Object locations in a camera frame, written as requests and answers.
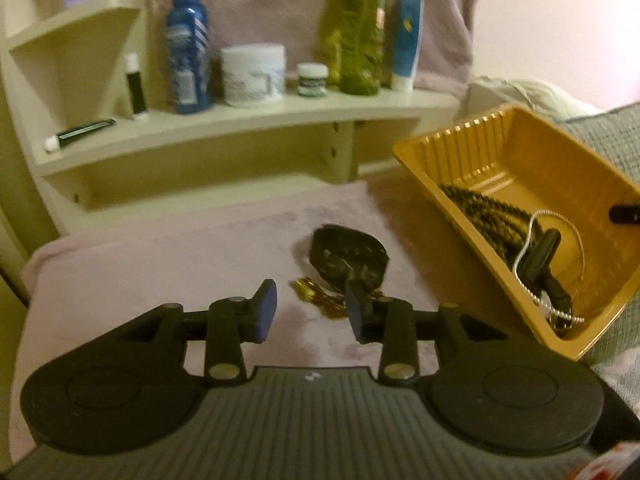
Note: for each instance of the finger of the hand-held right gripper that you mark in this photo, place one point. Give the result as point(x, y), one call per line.
point(626, 213)

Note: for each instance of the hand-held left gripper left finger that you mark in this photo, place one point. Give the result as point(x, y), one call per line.
point(267, 310)

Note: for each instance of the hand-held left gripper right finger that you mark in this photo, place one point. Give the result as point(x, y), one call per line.
point(355, 312)

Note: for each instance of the black hair clip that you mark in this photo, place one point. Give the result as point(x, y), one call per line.
point(350, 252)

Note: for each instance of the black tube case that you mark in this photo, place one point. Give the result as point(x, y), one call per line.
point(542, 250)

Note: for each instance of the yellow plastic tray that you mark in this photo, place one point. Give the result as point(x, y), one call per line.
point(550, 160)

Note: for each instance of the pink fluffy blanket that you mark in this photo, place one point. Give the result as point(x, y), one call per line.
point(125, 260)

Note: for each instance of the white pillow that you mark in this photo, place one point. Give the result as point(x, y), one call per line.
point(520, 92)

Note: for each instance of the cream shelf unit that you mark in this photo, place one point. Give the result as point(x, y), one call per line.
point(225, 125)

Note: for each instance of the white cream jar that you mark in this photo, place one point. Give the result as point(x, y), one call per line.
point(252, 77)

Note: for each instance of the small green jar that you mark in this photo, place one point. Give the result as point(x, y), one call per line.
point(312, 81)

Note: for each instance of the red and white packet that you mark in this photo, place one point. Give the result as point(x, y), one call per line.
point(617, 462)

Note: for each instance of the dark green tube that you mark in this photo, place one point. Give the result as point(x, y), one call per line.
point(82, 133)

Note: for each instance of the black and white lip balm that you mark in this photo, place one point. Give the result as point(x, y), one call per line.
point(136, 90)

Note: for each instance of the blue spray bottle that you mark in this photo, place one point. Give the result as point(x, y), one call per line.
point(189, 50)

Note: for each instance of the green oil spray bottle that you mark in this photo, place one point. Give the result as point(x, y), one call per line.
point(357, 35)

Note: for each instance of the blue and white tube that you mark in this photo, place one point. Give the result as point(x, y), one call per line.
point(407, 40)

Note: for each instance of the pink towel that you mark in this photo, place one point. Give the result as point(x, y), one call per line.
point(280, 5)

